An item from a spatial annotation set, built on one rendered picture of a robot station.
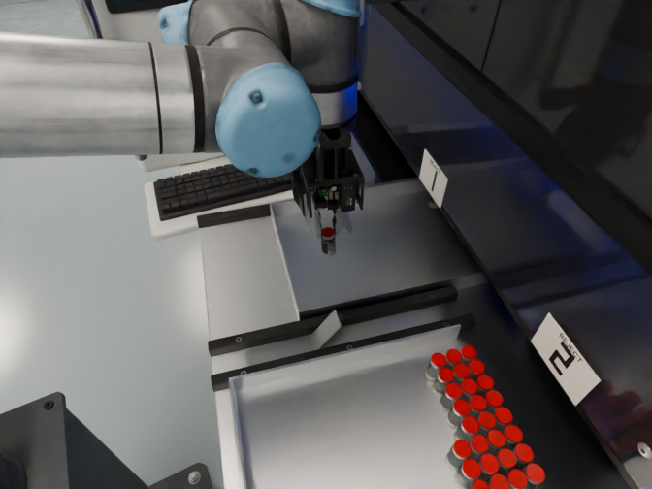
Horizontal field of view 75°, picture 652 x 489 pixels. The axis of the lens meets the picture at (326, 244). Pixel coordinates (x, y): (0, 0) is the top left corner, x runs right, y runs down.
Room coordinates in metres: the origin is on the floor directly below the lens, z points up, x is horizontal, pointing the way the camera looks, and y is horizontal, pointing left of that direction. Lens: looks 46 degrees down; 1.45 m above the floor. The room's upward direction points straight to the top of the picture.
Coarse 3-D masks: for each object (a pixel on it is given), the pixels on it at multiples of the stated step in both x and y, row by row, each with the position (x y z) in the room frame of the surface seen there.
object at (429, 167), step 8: (424, 152) 0.61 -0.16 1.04; (424, 160) 0.60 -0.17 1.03; (432, 160) 0.58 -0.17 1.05; (424, 168) 0.60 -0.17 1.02; (432, 168) 0.58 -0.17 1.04; (424, 176) 0.59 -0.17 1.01; (432, 176) 0.57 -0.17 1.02; (440, 176) 0.55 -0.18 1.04; (424, 184) 0.59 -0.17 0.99; (432, 184) 0.56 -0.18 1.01; (440, 184) 0.54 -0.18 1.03; (432, 192) 0.56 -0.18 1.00; (440, 192) 0.54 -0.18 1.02; (440, 200) 0.53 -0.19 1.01
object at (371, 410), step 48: (432, 336) 0.34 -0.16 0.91; (240, 384) 0.27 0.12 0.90; (288, 384) 0.28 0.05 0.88; (336, 384) 0.28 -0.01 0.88; (384, 384) 0.28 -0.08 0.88; (432, 384) 0.28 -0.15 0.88; (240, 432) 0.21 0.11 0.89; (288, 432) 0.21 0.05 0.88; (336, 432) 0.21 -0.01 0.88; (384, 432) 0.21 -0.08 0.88; (432, 432) 0.21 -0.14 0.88; (240, 480) 0.15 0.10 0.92; (288, 480) 0.15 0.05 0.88; (336, 480) 0.15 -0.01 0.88; (384, 480) 0.15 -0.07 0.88; (432, 480) 0.15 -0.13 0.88
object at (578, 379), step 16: (544, 320) 0.28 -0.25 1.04; (544, 336) 0.27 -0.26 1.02; (560, 336) 0.26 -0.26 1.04; (544, 352) 0.26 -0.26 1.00; (560, 352) 0.25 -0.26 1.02; (576, 352) 0.23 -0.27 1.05; (560, 368) 0.24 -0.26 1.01; (576, 368) 0.22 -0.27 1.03; (576, 384) 0.21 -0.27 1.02; (592, 384) 0.20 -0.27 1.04; (576, 400) 0.20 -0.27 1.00
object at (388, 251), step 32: (384, 192) 0.68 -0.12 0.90; (416, 192) 0.70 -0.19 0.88; (288, 224) 0.60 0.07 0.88; (352, 224) 0.60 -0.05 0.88; (384, 224) 0.60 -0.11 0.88; (416, 224) 0.60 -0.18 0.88; (448, 224) 0.60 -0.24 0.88; (288, 256) 0.52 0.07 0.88; (320, 256) 0.52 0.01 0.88; (352, 256) 0.52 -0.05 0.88; (384, 256) 0.52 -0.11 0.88; (416, 256) 0.52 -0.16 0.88; (448, 256) 0.52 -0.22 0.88; (320, 288) 0.45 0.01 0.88; (352, 288) 0.45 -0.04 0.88; (384, 288) 0.45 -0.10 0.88; (416, 288) 0.43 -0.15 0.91
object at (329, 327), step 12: (336, 312) 0.36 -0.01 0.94; (324, 324) 0.36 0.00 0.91; (336, 324) 0.34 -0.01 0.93; (312, 336) 0.35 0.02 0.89; (324, 336) 0.34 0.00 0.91; (264, 348) 0.33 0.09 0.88; (276, 348) 0.33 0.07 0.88; (288, 348) 0.33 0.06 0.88; (300, 348) 0.33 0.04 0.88; (312, 348) 0.33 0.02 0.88; (252, 360) 0.31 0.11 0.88; (264, 360) 0.31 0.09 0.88
